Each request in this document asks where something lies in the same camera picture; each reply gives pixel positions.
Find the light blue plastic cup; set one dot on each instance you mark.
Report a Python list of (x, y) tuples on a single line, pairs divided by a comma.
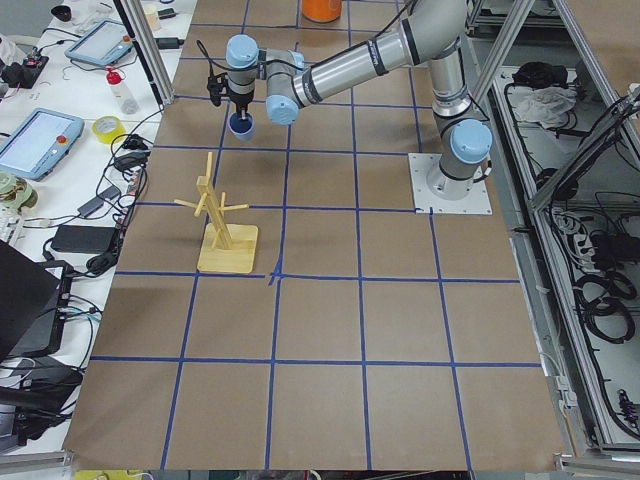
[(242, 127)]

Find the teach pendant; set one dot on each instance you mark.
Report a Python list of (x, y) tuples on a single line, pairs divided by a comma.
[(103, 45), (40, 143)]

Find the black power adapter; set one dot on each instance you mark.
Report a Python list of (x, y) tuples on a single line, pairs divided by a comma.
[(83, 239)]

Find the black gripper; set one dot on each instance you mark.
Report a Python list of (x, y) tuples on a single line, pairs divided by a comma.
[(241, 100)]

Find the black laptop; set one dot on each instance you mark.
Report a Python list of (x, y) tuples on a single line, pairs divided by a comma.
[(33, 296)]

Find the upper teach pendant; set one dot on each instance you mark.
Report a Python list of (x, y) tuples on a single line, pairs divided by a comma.
[(103, 45)]

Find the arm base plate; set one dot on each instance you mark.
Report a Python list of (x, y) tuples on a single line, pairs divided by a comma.
[(434, 193)]

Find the aluminium frame post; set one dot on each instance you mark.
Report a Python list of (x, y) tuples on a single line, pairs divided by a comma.
[(132, 15)]

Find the orange cylindrical can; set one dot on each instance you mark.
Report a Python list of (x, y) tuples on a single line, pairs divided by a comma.
[(321, 11)]

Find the wooden cup rack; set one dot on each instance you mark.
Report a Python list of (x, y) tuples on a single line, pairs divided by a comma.
[(226, 247)]

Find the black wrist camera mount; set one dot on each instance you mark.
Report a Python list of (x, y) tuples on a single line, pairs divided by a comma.
[(217, 86)]

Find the white crumpled cloth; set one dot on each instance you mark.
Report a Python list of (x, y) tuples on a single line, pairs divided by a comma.
[(548, 107)]

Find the yellow tape roll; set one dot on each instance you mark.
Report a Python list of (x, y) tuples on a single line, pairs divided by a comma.
[(108, 129)]

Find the lower teach pendant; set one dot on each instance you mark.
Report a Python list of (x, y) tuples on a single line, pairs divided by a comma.
[(40, 143)]

